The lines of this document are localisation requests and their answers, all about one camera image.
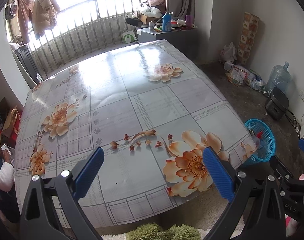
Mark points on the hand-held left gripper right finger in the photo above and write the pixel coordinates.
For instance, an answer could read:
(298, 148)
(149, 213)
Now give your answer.
(218, 175)

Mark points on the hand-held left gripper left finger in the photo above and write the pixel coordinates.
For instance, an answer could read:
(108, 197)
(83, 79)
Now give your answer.
(89, 170)

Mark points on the blue plastic basket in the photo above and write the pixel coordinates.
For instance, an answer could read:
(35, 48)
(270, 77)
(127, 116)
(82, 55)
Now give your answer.
(266, 135)

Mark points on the red foil snack wrapper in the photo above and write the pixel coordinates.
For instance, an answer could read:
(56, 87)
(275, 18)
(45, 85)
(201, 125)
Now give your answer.
(260, 133)

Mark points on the pink cloth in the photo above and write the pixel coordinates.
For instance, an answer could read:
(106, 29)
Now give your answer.
(291, 227)

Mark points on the grey rice cooker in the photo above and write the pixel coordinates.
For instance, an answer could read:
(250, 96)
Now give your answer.
(276, 102)

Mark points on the large water jug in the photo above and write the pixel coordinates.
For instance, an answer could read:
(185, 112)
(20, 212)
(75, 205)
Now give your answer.
(279, 77)

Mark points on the green fluffy cloth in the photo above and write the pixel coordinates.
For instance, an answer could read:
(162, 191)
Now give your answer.
(154, 232)

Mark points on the white phone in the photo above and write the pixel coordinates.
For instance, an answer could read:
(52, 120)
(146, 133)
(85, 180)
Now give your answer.
(6, 150)

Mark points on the floral tablecloth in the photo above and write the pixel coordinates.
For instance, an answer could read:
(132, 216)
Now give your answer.
(142, 100)

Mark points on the brown paper bag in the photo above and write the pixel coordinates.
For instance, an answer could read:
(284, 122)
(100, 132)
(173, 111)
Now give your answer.
(11, 122)

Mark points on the pile of plastic packaging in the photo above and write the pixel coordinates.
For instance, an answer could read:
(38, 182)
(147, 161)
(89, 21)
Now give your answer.
(239, 75)

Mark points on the white plastic bag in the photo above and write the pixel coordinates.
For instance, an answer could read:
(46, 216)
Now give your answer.
(229, 52)

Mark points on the tall patterned box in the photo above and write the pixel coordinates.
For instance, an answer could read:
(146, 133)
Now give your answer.
(248, 37)

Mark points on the dark grey panel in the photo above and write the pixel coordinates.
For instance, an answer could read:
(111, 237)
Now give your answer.
(24, 60)

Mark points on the grey cabinet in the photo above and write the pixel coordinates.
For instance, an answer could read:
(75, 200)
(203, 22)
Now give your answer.
(184, 42)

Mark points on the white green paper bag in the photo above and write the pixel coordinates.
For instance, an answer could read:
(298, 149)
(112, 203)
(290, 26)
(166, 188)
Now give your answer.
(129, 37)

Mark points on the metal railing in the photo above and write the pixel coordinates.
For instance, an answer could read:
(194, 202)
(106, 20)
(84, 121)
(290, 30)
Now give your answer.
(92, 27)

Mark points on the black box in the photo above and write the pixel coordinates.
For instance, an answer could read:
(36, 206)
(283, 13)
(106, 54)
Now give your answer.
(133, 22)

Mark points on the small white bottle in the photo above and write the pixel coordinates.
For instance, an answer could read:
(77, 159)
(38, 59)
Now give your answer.
(152, 27)

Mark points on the purple cup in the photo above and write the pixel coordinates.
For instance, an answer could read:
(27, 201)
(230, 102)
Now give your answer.
(189, 21)

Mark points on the blue detergent bottle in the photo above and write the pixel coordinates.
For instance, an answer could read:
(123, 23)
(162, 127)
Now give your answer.
(166, 23)

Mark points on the cardboard box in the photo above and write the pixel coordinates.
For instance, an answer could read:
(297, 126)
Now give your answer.
(148, 19)

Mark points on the pink hanging jacket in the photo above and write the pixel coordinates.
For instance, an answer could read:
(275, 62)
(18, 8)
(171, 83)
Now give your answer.
(23, 20)

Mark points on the beige puffer jacket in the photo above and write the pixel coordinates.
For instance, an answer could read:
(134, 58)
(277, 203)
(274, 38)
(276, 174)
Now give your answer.
(42, 10)

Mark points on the grey hanging cloth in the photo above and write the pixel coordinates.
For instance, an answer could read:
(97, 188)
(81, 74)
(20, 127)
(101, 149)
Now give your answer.
(10, 11)

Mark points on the pile of clothes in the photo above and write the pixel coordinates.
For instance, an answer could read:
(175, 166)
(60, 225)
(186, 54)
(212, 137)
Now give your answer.
(154, 1)

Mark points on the wall socket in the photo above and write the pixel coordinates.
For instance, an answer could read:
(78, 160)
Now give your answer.
(303, 97)

